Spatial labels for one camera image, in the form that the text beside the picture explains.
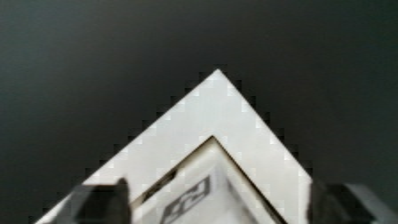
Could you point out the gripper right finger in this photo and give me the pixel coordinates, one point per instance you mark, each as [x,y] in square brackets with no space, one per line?
[344,204]

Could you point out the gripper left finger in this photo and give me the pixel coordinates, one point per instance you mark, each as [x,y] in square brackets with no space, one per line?
[96,205]

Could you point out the white leg block tagged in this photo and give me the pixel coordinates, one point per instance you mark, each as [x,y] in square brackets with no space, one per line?
[209,170]

